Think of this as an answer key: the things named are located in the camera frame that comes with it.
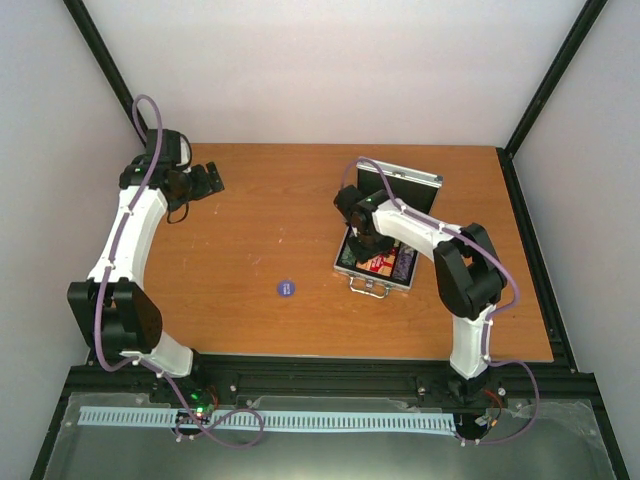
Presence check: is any green poker chip stack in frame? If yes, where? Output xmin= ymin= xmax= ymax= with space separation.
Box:
xmin=339 ymin=246 xmax=356 ymax=268

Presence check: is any red playing card deck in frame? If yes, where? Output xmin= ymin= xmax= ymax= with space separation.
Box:
xmin=356 ymin=252 xmax=396 ymax=278

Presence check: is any aluminium poker case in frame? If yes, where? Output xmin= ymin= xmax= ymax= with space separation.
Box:
xmin=334 ymin=157 xmax=443 ymax=299

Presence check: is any purple dealer button disc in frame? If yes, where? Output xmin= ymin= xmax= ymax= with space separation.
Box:
xmin=276 ymin=279 xmax=296 ymax=297

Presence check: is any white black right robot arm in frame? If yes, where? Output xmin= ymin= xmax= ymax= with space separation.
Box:
xmin=333 ymin=185 xmax=510 ymax=403

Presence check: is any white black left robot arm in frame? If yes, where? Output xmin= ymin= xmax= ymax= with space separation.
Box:
xmin=67 ymin=129 xmax=224 ymax=403

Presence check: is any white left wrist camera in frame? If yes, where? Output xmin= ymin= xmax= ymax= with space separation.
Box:
xmin=178 ymin=139 xmax=192 ymax=168

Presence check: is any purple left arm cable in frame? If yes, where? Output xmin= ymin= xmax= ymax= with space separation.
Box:
xmin=93 ymin=94 xmax=266 ymax=449

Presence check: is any light blue cable duct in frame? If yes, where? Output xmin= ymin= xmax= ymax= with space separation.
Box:
xmin=77 ymin=406 xmax=456 ymax=436

